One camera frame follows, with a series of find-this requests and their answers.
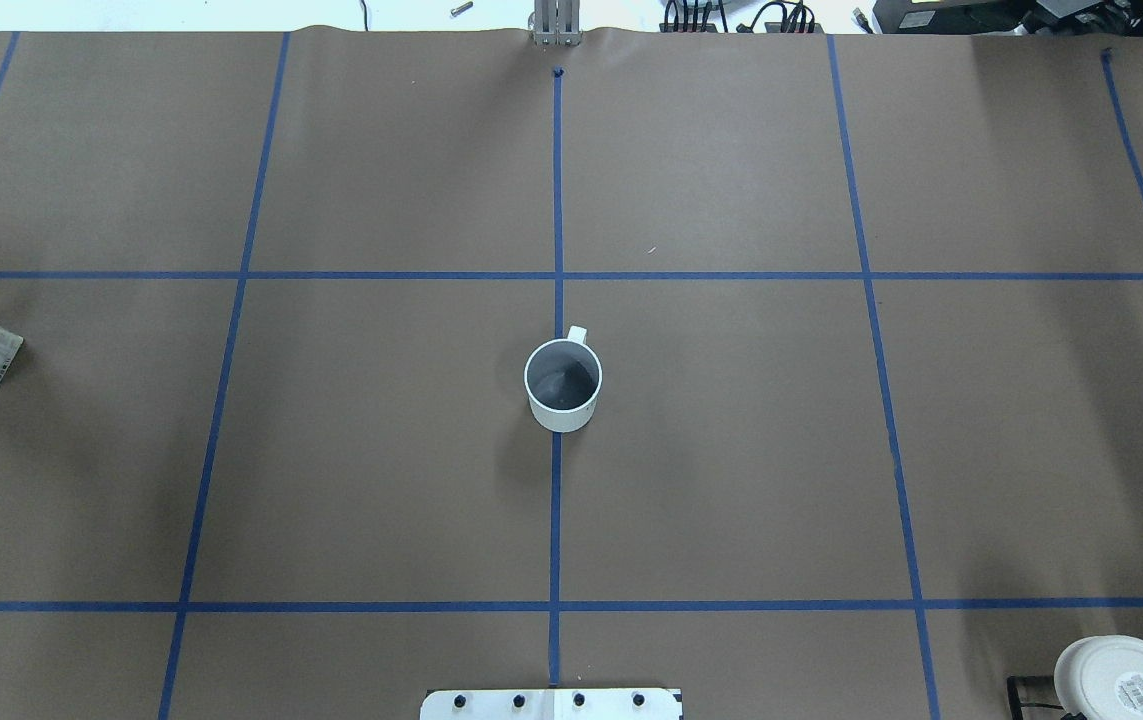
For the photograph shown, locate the white mug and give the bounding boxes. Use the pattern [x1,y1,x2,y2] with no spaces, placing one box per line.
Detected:
[522,325,604,434]

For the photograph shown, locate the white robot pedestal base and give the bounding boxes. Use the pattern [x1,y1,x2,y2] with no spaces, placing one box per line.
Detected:
[419,687,685,719]

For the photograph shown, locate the black cable bundle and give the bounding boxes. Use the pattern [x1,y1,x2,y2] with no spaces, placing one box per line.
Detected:
[661,0,828,35]

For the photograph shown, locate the black wire cup rack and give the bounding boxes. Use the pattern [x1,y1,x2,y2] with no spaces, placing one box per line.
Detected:
[1005,675,1082,720]

